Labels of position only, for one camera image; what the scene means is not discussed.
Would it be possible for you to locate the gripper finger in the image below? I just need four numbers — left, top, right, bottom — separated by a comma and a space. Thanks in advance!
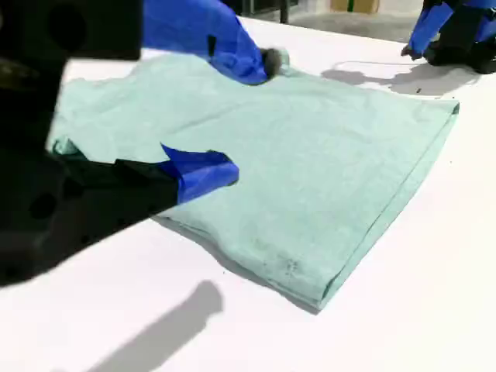
143, 0, 291, 86
401, 0, 455, 60
46, 143, 239, 268

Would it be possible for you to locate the pale green T-shirt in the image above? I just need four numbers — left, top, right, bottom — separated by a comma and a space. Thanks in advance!
49, 50, 461, 311

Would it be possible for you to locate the brown cardboard box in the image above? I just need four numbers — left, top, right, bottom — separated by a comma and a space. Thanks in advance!
330, 0, 381, 15

